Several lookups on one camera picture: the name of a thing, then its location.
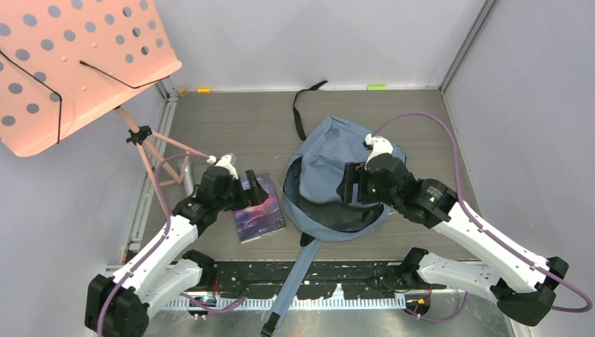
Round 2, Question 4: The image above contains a pink perforated music stand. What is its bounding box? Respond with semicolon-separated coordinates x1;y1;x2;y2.
0;0;210;187

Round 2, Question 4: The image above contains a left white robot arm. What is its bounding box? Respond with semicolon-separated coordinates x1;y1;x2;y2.
84;164;268;336

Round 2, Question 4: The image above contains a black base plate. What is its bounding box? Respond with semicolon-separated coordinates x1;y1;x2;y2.
206;260;445;300

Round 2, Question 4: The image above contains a green tape piece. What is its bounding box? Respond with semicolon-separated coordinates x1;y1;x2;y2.
367;85;387;91

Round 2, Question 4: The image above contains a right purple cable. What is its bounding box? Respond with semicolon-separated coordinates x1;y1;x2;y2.
369;111;594;323

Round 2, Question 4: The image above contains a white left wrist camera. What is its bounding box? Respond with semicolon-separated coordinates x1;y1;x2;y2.
206;153;239;180

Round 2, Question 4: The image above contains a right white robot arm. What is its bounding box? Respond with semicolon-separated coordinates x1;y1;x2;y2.
337;154;568;326

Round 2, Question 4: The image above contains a silver metal cylinder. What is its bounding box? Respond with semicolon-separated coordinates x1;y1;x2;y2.
179;161;194;196

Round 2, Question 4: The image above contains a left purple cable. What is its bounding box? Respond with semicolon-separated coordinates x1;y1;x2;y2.
95;152;247;337

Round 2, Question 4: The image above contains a light blue backpack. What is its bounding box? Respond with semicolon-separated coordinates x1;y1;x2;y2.
261;107;390;336

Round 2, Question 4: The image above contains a purple cover book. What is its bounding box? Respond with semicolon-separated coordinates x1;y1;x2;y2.
232;172;286;244

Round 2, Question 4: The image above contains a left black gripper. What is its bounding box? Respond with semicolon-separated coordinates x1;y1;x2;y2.
215;170;267;211

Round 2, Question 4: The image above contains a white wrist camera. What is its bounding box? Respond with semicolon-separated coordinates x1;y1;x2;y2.
206;153;239;180
363;133;394;166

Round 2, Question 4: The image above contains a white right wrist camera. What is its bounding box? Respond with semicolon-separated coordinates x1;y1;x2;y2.
363;133;394;166

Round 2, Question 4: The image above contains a purple cable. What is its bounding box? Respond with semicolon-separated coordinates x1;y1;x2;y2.
95;152;247;337
369;111;594;323

